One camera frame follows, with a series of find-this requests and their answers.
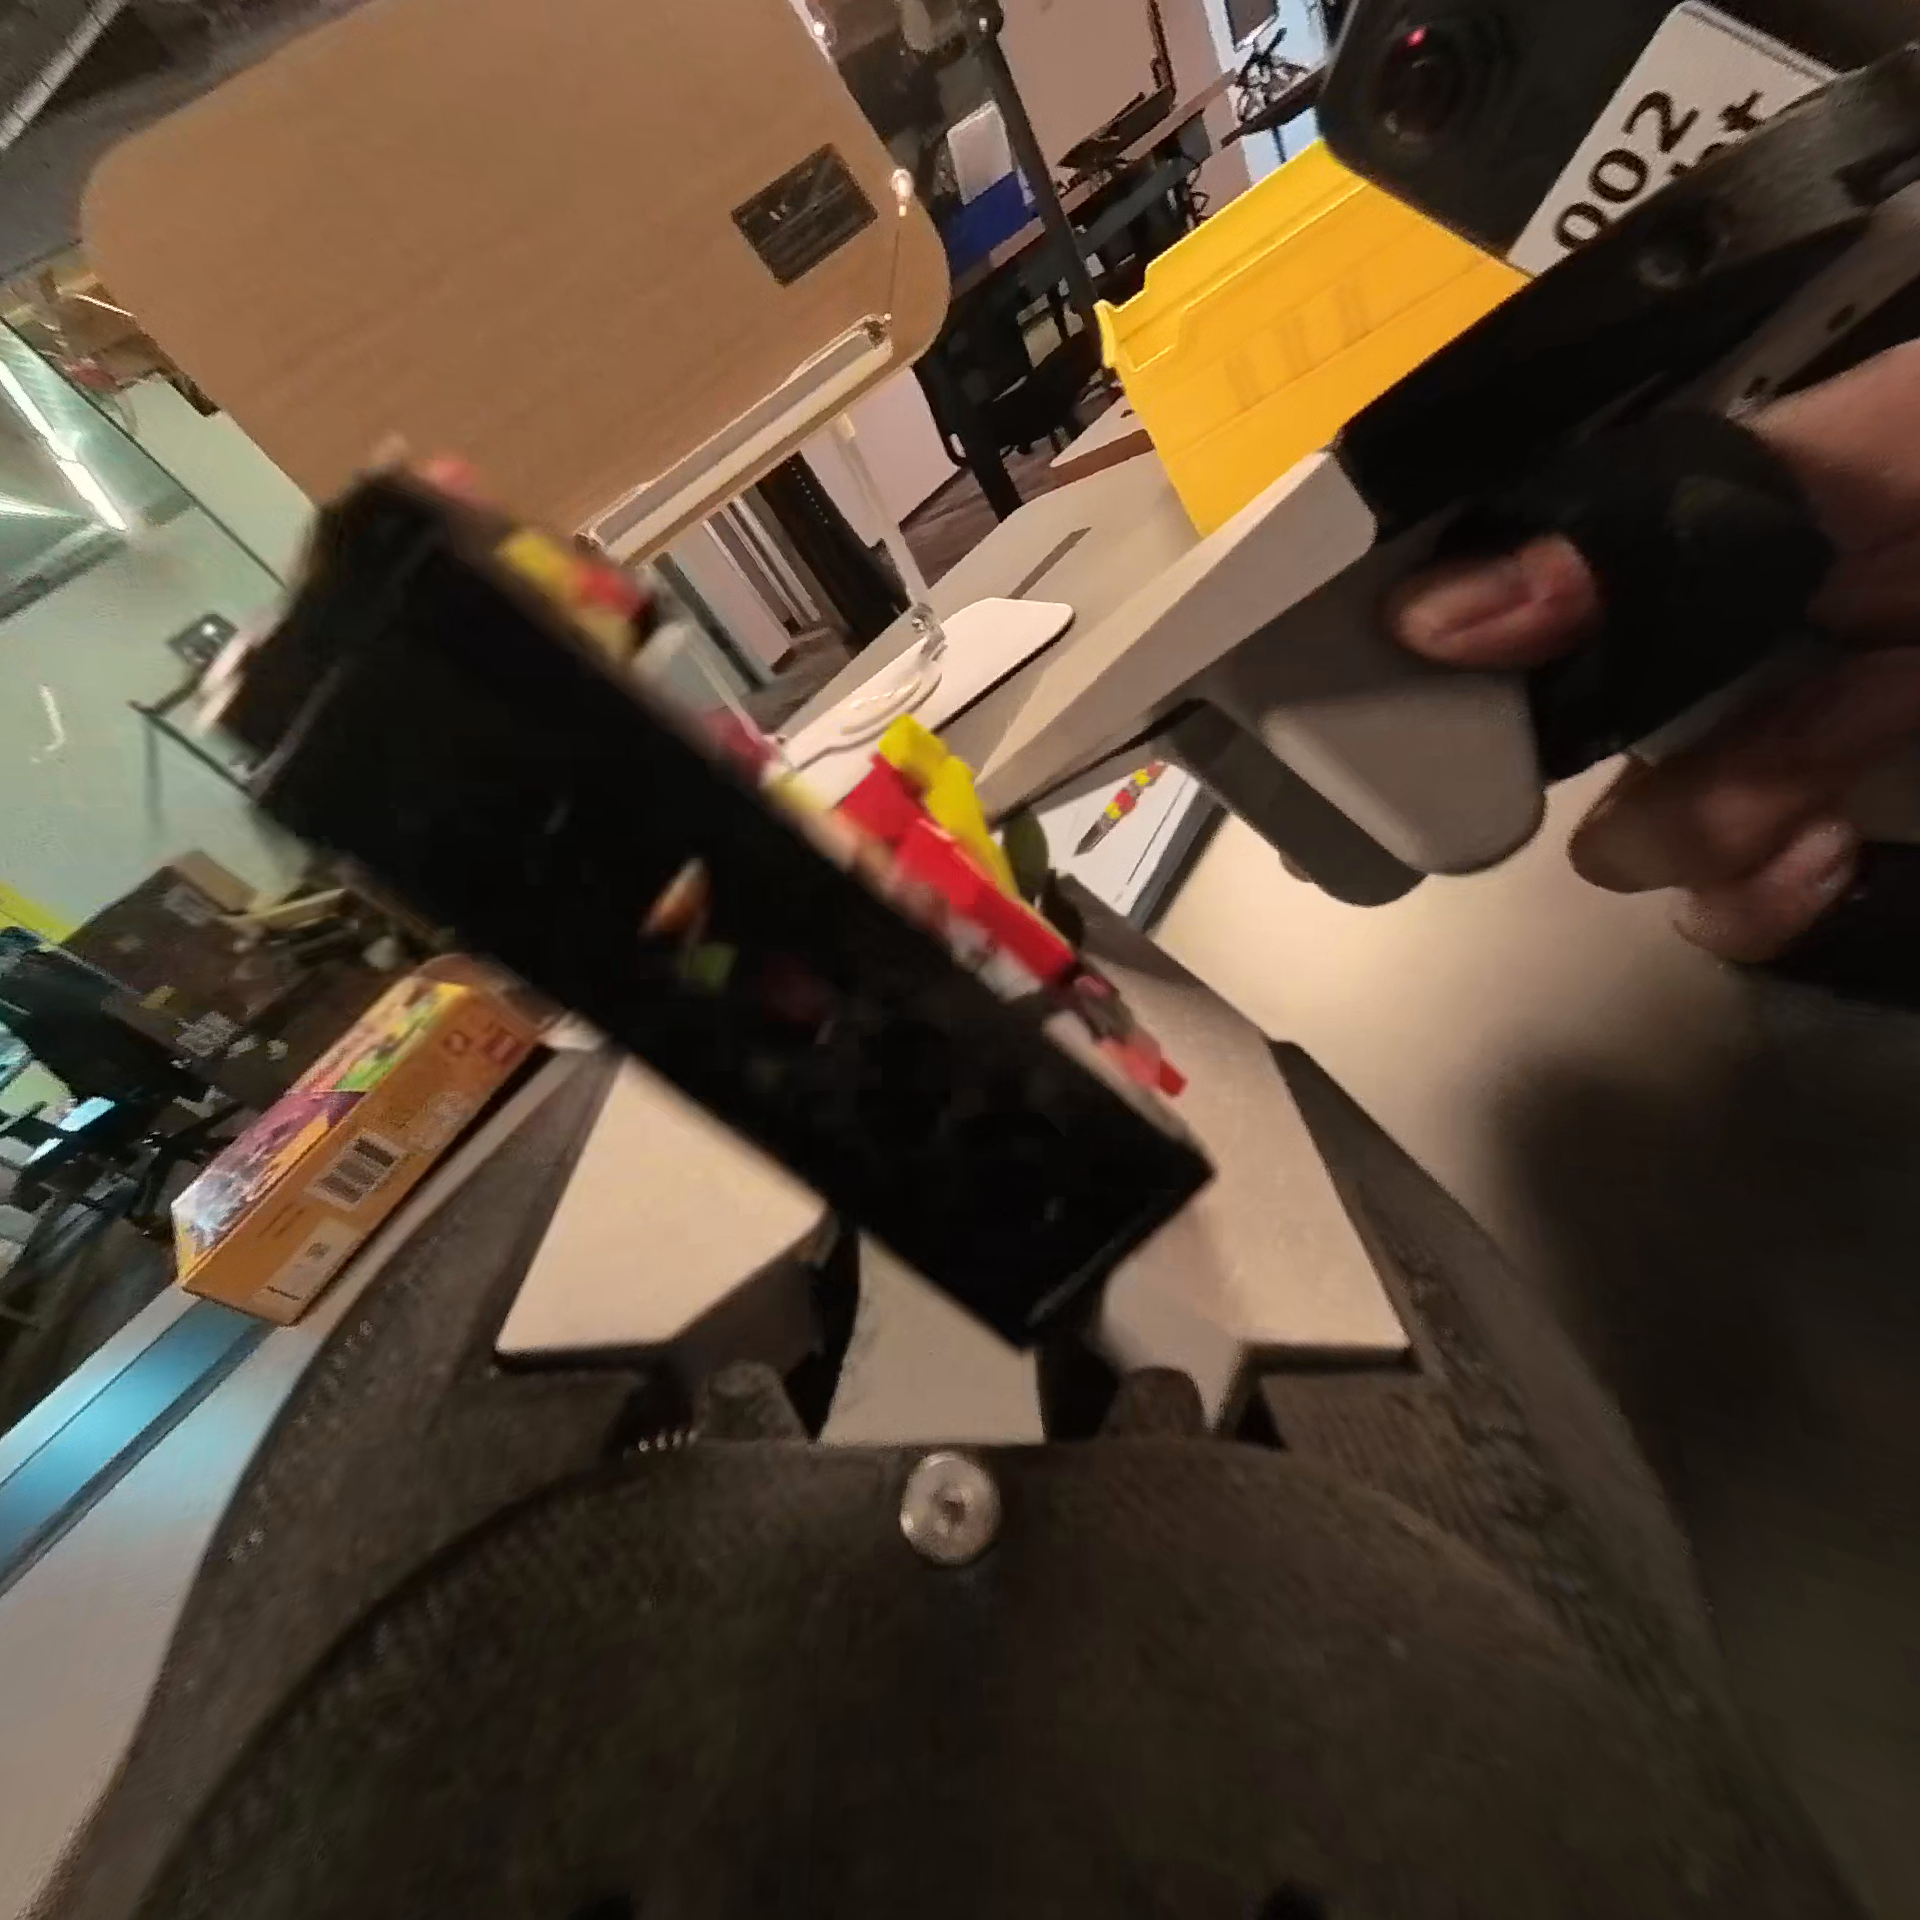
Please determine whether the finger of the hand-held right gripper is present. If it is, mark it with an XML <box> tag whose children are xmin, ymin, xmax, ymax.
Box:
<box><xmin>971</xmin><ymin>455</ymin><xmax>1550</xmax><ymax>878</ymax></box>
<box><xmin>1167</xmin><ymin>702</ymin><xmax>1427</xmax><ymax>908</ymax></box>

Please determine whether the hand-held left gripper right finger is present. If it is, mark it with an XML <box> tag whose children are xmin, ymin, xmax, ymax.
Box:
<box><xmin>1076</xmin><ymin>952</ymin><xmax>1422</xmax><ymax>1431</ymax></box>

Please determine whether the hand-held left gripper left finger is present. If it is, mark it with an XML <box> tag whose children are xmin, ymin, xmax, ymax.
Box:
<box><xmin>491</xmin><ymin>1050</ymin><xmax>865</xmax><ymax>1367</ymax></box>

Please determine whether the black red yellow lego model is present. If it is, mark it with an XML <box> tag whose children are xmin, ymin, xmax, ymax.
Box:
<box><xmin>194</xmin><ymin>451</ymin><xmax>1215</xmax><ymax>1353</ymax></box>

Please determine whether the orange cardboard lego box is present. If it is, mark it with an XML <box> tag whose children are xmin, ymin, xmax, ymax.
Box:
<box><xmin>170</xmin><ymin>961</ymin><xmax>570</xmax><ymax>1328</ymax></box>

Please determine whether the open instruction booklet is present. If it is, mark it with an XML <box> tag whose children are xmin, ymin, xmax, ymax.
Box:
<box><xmin>1035</xmin><ymin>756</ymin><xmax>1220</xmax><ymax>932</ymax></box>

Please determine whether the yellow plastic bin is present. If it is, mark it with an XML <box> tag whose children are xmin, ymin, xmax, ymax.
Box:
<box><xmin>1092</xmin><ymin>142</ymin><xmax>1537</xmax><ymax>538</ymax></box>

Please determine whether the wooden board on white stand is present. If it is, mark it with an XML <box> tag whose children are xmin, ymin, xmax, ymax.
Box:
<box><xmin>83</xmin><ymin>0</ymin><xmax>1076</xmax><ymax>770</ymax></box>

